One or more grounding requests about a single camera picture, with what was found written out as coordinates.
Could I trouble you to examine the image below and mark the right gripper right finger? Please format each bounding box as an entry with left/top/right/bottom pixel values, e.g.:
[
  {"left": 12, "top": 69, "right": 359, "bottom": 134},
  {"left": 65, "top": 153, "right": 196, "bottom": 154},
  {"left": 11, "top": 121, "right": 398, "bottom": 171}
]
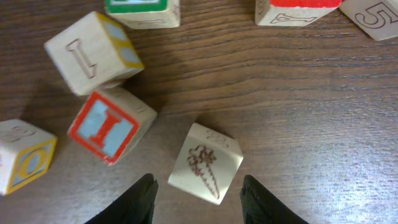
[{"left": 240, "top": 175, "right": 308, "bottom": 224}]

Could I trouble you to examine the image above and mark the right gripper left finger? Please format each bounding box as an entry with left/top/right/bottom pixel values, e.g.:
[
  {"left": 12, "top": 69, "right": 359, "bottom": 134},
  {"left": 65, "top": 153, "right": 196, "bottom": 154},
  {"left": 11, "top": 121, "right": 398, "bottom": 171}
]
[{"left": 86, "top": 174, "right": 159, "bottom": 224}]

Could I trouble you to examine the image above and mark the ice cream cone block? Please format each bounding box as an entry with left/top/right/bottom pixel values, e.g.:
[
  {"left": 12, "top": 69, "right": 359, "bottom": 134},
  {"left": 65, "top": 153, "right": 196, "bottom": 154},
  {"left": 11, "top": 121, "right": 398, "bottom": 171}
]
[{"left": 168, "top": 123, "right": 244, "bottom": 205}]

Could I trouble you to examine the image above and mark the red letter I block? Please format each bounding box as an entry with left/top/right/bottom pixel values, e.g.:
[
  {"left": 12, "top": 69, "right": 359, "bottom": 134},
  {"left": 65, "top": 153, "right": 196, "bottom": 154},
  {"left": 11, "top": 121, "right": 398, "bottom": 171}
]
[{"left": 68, "top": 88, "right": 157, "bottom": 166}]

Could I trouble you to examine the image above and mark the block with number one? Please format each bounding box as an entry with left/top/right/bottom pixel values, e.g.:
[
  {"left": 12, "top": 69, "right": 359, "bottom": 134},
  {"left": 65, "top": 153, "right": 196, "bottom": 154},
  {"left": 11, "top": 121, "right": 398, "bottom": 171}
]
[{"left": 44, "top": 11, "right": 144, "bottom": 96}]

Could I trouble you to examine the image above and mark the green letter N block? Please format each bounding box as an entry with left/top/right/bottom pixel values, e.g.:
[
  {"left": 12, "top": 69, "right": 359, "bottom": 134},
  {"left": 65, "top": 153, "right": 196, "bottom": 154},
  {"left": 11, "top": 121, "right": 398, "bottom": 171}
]
[{"left": 104, "top": 0, "right": 181, "bottom": 29}]

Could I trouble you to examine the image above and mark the red letter U block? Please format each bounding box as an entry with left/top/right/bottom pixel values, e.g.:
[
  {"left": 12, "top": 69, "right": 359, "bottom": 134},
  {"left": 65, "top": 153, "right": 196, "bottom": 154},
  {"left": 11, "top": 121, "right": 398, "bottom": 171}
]
[{"left": 254, "top": 0, "right": 342, "bottom": 27}]

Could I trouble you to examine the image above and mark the plain top green-edged block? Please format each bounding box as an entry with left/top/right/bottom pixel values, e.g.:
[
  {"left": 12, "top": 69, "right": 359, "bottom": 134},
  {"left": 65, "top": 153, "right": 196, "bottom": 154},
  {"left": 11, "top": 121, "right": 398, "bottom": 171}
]
[{"left": 339, "top": 0, "right": 397, "bottom": 41}]

